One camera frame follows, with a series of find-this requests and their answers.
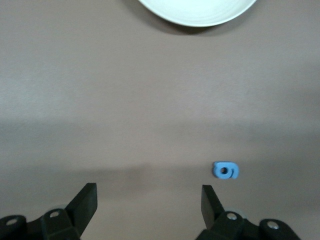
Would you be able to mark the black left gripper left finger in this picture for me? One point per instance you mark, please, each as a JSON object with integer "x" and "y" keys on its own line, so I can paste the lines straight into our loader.
{"x": 85, "y": 205}

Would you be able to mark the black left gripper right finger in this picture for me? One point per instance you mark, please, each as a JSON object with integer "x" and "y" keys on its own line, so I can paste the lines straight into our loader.
{"x": 211, "y": 210}

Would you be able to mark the brown table cover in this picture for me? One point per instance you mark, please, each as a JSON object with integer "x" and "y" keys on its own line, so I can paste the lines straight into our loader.
{"x": 100, "y": 87}

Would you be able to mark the cream plate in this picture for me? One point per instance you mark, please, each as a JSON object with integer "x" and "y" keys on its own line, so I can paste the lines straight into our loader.
{"x": 197, "y": 10}

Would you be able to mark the blue lowercase letter g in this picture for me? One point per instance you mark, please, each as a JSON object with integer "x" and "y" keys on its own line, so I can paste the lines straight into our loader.
{"x": 217, "y": 172}

